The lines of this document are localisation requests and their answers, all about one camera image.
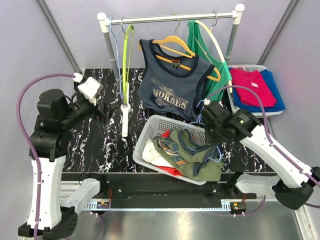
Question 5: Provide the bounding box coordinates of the olive green tank top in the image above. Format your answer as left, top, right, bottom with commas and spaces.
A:
152, 128, 223, 182

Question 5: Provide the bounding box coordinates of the red tank top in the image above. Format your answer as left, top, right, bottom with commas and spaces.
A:
158, 130, 183, 176

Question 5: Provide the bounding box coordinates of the white camisole top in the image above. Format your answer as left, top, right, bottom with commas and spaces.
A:
142, 139, 173, 168

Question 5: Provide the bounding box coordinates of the lime green hanger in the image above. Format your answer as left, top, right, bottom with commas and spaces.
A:
122, 24, 135, 106

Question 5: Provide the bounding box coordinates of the light blue wire hanger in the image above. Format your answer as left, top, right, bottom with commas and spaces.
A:
109, 16, 124, 102

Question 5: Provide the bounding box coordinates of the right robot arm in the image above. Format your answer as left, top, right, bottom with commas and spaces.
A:
201, 101, 320, 210

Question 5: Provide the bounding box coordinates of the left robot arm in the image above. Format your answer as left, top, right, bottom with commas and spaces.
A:
18, 89, 117, 240

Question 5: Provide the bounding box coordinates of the navy blue tank top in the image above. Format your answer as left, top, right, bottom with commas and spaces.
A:
137, 38, 215, 121

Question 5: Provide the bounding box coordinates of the yellow plastic hanger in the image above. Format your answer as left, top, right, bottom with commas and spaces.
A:
138, 18, 222, 82

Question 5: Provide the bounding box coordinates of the cream white hanger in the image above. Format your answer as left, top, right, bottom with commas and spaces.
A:
195, 11, 232, 86

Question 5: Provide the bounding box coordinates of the white plastic basket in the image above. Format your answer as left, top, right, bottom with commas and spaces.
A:
132, 115, 206, 186

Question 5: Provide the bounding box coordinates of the pink folded shirt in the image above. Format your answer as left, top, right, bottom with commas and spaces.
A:
229, 68, 277, 107

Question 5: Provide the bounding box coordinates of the blue folded shirt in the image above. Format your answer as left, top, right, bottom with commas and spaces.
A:
233, 69, 286, 116

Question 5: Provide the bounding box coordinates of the white side basket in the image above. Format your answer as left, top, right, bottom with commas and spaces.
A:
226, 64, 275, 119

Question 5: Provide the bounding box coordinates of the white clothes rack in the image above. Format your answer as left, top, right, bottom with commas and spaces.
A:
97, 3, 245, 138

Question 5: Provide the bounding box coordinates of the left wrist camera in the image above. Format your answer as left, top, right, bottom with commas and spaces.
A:
78, 77, 103, 106

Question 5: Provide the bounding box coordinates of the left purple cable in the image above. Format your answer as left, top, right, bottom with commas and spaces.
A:
16, 72, 105, 240

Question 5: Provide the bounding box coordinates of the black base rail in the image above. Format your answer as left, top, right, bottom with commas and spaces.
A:
60, 172, 257, 212

